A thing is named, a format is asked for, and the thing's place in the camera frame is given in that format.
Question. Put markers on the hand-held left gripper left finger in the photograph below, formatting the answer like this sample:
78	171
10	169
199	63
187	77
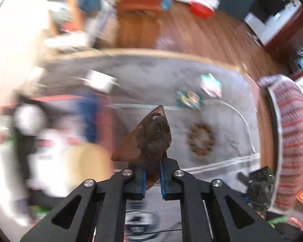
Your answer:
141	181

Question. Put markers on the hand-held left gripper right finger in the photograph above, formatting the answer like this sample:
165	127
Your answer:
162	181

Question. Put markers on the brown translucent packet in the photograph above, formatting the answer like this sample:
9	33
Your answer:
151	131

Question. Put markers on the white plush toy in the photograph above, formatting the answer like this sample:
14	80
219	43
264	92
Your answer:
30	118

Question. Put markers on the yellow round sponge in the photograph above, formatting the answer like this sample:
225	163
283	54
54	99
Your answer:
93	163

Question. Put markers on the dark printed snack packet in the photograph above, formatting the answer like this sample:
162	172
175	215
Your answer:
189	100

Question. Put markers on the grey striped blanket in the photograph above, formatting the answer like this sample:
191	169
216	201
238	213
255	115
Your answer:
141	80

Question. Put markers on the pastel face mask packet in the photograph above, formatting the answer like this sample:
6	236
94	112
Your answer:
211	85

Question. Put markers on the grey ribbed cup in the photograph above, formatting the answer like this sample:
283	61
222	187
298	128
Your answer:
101	80

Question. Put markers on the red plastic basin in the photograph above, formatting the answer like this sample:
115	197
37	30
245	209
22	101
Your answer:
202	10

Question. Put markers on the blue printed box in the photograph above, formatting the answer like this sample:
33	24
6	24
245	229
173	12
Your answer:
166	2

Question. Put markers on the wooden shelf rack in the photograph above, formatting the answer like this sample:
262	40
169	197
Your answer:
70	7

